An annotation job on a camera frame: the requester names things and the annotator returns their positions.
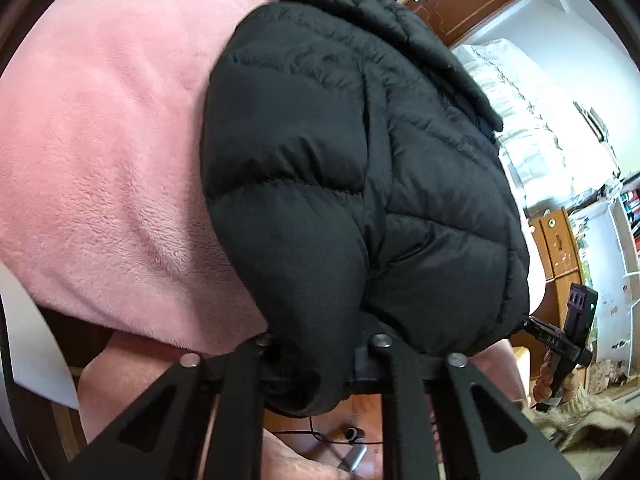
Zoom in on grey metal floor object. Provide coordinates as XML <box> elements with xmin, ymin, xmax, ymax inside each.
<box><xmin>337</xmin><ymin>444</ymin><xmax>369</xmax><ymax>474</ymax></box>

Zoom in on pile of books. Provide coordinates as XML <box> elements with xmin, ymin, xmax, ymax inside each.
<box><xmin>574</xmin><ymin>101</ymin><xmax>624</xmax><ymax>179</ymax></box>

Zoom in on person's pink trousers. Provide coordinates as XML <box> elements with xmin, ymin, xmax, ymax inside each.
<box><xmin>77</xmin><ymin>332</ymin><xmax>442</xmax><ymax>480</ymax></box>

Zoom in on brown wooden door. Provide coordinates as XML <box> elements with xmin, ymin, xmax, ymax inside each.
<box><xmin>395</xmin><ymin>0</ymin><xmax>521</xmax><ymax>49</ymax></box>

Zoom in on black floor cable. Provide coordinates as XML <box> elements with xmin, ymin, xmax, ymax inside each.
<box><xmin>274</xmin><ymin>415</ymin><xmax>387</xmax><ymax>446</ymax></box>

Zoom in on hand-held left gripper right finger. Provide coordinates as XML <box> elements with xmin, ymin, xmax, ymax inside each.
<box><xmin>352</xmin><ymin>332</ymin><xmax>581</xmax><ymax>480</ymax></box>

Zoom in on white printed bed frame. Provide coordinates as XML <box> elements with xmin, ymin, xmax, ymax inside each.
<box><xmin>0</xmin><ymin>260</ymin><xmax>81</xmax><ymax>411</ymax></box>

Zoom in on wooden drawer cabinet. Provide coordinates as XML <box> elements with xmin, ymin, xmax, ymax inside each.
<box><xmin>525</xmin><ymin>207</ymin><xmax>586</xmax><ymax>356</ymax></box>

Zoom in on person's right forearm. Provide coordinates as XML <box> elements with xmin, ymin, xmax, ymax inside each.
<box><xmin>520</xmin><ymin>375</ymin><xmax>640</xmax><ymax>456</ymax></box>

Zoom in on person's right hand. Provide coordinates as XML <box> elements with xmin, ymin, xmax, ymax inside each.
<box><xmin>531</xmin><ymin>349</ymin><xmax>555</xmax><ymax>401</ymax></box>

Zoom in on pink fleece bed blanket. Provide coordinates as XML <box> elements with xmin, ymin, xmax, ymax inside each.
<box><xmin>0</xmin><ymin>0</ymin><xmax>547</xmax><ymax>357</ymax></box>

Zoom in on black puffer jacket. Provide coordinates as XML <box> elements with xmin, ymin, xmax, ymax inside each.
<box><xmin>200</xmin><ymin>0</ymin><xmax>531</xmax><ymax>419</ymax></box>

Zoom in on white bookshelf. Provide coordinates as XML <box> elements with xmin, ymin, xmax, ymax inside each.
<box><xmin>567</xmin><ymin>172</ymin><xmax>640</xmax><ymax>401</ymax></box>

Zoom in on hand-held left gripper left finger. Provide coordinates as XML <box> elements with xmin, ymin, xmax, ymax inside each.
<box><xmin>55</xmin><ymin>332</ymin><xmax>276</xmax><ymax>480</ymax></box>

